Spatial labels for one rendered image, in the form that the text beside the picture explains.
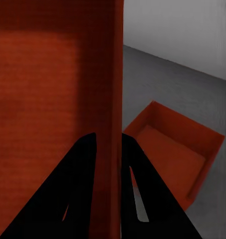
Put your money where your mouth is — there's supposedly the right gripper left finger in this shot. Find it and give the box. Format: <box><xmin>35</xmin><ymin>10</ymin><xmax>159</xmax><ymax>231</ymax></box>
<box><xmin>0</xmin><ymin>132</ymin><xmax>97</xmax><ymax>239</ymax></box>

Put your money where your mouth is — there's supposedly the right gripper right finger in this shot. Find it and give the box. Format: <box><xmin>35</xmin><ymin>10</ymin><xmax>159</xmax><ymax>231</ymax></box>
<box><xmin>121</xmin><ymin>134</ymin><xmax>203</xmax><ymax>239</ymax></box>

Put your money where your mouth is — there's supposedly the storage box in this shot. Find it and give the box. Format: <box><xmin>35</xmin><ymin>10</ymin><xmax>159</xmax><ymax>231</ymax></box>
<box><xmin>122</xmin><ymin>101</ymin><xmax>225</xmax><ymax>212</ymax></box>
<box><xmin>0</xmin><ymin>0</ymin><xmax>124</xmax><ymax>239</ymax></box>

